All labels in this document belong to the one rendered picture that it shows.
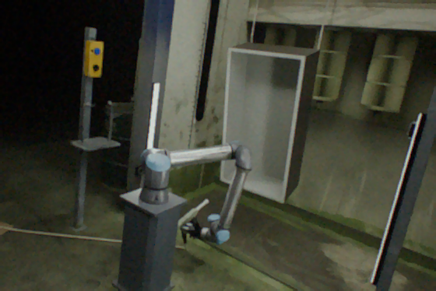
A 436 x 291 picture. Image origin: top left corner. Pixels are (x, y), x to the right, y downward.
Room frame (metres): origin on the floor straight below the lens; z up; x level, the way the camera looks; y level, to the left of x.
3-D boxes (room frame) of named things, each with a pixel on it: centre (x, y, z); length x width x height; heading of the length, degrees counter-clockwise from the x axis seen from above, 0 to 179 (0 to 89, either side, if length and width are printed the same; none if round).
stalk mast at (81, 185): (2.61, 0.74, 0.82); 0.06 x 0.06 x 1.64; 53
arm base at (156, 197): (2.00, 0.10, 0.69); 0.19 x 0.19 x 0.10
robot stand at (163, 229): (2.00, 0.10, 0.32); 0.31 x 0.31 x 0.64; 53
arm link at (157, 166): (2.00, 0.10, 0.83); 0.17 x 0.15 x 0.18; 15
